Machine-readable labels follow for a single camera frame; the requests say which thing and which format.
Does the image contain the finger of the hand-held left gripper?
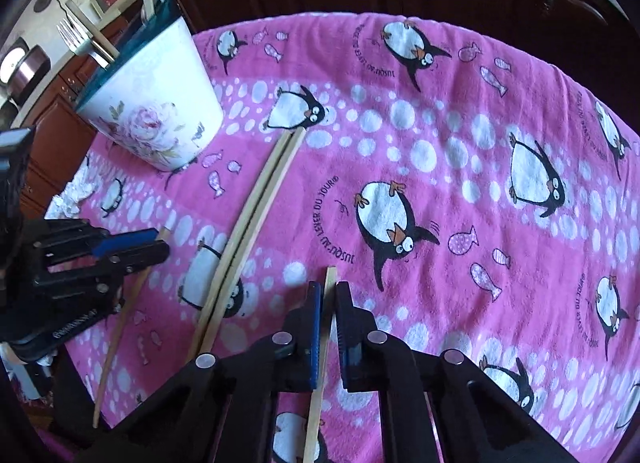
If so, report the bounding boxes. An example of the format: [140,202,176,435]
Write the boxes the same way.
[32,240,171,305]
[32,218,160,260]

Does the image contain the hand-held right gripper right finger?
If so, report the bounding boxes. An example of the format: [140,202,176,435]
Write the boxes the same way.
[335,281,572,463]

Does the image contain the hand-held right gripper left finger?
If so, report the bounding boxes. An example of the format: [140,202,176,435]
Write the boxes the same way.
[75,280,323,463]

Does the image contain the wooden chopstick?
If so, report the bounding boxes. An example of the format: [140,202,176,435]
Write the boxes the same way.
[302,266,337,463]
[191,129,294,359]
[92,227,172,429]

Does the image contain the floral white utensil holder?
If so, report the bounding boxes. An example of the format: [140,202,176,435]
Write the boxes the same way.
[74,0,225,173]

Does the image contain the metal fork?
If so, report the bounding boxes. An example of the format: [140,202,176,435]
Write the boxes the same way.
[56,17,114,69]

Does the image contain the crumpled white tissue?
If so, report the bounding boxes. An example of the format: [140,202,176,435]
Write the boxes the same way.
[47,163,102,217]

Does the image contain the pair of wooden chopsticks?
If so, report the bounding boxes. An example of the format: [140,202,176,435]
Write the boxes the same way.
[199,127,307,359]

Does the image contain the rice cooker with open lid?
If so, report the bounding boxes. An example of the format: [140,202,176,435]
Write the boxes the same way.
[0,36,52,107]

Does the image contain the pink penguin blanket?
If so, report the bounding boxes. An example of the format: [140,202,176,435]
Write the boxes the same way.
[44,10,640,463]

